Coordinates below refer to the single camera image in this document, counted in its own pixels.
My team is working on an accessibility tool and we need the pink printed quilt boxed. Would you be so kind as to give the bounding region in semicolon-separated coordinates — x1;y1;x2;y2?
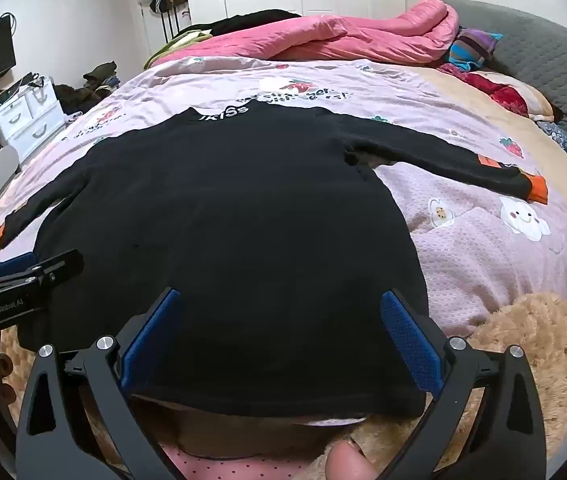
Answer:
0;55;567;361

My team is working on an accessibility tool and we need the pink comforter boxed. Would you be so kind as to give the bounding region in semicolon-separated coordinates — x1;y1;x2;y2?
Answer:
150;0;459;66

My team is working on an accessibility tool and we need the green yellow cloth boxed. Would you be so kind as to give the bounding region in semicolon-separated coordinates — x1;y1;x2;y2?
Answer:
143;30;214;68

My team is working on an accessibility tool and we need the tan bed sheet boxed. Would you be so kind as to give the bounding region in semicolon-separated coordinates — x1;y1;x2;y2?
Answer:
413;67;567;311

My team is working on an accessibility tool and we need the pink dotted clothing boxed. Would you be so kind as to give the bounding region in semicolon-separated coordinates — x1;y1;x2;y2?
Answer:
158;440;334;480

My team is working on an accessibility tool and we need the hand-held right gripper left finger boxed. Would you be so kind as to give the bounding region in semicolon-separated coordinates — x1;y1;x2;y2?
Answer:
14;286;184;480

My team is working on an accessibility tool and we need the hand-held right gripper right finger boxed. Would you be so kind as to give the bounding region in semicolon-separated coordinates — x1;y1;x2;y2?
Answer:
380;288;548;480

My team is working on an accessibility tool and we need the person's right hand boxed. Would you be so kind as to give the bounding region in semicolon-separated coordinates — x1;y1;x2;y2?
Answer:
324;439;373;480

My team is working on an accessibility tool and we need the red patterned pillow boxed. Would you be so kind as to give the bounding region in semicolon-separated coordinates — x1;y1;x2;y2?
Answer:
438;62;557;120

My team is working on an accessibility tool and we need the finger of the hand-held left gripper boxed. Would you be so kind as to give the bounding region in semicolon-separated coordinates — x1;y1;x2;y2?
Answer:
30;249;85;292
0;252;40;279

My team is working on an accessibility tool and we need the black garment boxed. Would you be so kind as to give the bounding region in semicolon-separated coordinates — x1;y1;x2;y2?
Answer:
180;9;301;38

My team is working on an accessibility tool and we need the pile of dark clothes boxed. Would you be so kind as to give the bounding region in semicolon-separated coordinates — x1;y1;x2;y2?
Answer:
53;61;119;113

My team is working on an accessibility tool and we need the white drawer unit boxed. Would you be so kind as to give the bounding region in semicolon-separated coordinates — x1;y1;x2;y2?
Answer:
0;77;66;163

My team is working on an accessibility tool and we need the tan fluffy blanket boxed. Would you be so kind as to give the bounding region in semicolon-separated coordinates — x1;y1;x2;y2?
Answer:
0;292;567;480

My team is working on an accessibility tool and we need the striped colourful pillow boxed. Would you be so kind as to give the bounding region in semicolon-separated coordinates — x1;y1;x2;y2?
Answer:
446;27;504;73

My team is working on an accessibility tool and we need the grey quilted cover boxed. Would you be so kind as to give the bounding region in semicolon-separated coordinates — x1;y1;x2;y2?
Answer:
428;0;567;146

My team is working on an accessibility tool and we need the black long-sleeve shirt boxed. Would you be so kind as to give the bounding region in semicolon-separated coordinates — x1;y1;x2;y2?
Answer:
0;101;548;418

